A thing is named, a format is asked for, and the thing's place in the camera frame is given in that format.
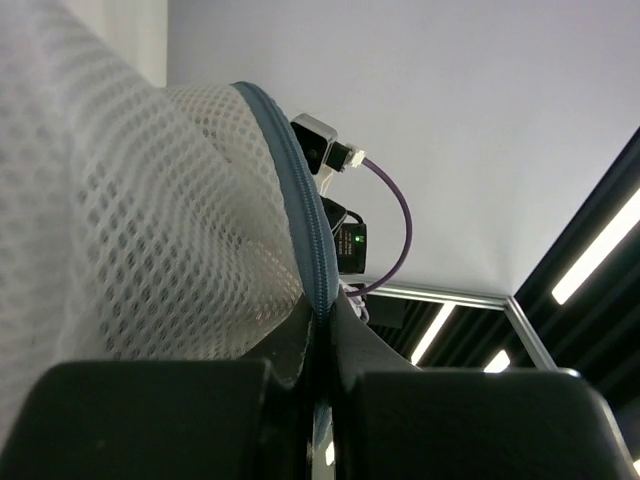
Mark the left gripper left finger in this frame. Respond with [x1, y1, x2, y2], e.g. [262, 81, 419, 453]
[1, 299, 315, 479]

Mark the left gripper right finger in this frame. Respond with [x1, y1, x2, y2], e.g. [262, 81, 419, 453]
[328, 298, 637, 479]

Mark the blue-trimmed white mesh laundry bag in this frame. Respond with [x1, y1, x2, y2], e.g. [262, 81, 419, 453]
[1, 1, 339, 433]

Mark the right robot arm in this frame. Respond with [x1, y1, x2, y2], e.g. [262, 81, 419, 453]
[315, 169, 367, 275]

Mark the right aluminium frame post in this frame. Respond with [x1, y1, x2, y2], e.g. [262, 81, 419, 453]
[372, 283, 560, 371]

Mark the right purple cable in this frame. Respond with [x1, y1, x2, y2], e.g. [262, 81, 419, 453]
[324, 142, 414, 321]

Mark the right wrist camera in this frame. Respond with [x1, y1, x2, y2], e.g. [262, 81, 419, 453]
[290, 113, 338, 175]

